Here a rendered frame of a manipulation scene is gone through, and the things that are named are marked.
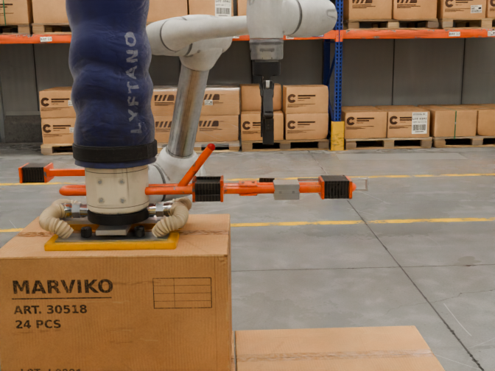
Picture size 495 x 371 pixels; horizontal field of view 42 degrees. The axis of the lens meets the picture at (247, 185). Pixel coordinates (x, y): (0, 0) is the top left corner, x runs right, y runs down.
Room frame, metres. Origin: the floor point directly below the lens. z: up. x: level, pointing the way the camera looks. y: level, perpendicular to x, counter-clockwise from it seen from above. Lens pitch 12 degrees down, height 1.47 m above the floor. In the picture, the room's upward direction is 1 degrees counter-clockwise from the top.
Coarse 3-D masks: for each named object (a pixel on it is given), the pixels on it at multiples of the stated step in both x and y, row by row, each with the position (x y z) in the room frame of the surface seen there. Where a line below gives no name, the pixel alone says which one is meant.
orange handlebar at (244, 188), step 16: (64, 176) 2.00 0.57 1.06; (64, 192) 1.72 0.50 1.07; (80, 192) 1.71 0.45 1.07; (160, 192) 1.72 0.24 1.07; (176, 192) 1.72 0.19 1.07; (224, 192) 1.72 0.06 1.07; (240, 192) 1.72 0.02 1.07; (256, 192) 1.72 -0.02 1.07; (272, 192) 1.72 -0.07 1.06; (304, 192) 1.73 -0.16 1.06
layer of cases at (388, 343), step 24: (240, 336) 1.93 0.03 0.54; (264, 336) 1.92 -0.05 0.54; (288, 336) 1.92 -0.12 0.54; (312, 336) 1.92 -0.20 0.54; (336, 336) 1.92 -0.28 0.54; (360, 336) 1.91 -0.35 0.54; (384, 336) 1.91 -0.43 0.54; (408, 336) 1.91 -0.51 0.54; (240, 360) 1.77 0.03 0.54; (264, 360) 1.77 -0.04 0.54; (288, 360) 1.76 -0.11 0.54; (312, 360) 1.76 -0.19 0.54; (336, 360) 1.76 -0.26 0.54; (360, 360) 1.76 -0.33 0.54; (384, 360) 1.76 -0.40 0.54; (408, 360) 1.75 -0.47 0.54; (432, 360) 1.75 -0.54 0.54
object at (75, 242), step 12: (84, 228) 1.64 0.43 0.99; (144, 228) 1.65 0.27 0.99; (60, 240) 1.62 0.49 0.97; (72, 240) 1.62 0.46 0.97; (84, 240) 1.62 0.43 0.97; (96, 240) 1.62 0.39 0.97; (108, 240) 1.62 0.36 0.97; (120, 240) 1.62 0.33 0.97; (132, 240) 1.62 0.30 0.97; (144, 240) 1.62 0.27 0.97; (156, 240) 1.62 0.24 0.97; (168, 240) 1.63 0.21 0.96
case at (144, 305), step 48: (48, 240) 1.70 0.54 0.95; (192, 240) 1.68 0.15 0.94; (0, 288) 1.56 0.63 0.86; (48, 288) 1.56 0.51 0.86; (96, 288) 1.56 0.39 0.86; (144, 288) 1.56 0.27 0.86; (192, 288) 1.56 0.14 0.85; (0, 336) 1.56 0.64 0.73; (48, 336) 1.56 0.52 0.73; (96, 336) 1.56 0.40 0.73; (144, 336) 1.56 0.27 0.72; (192, 336) 1.56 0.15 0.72
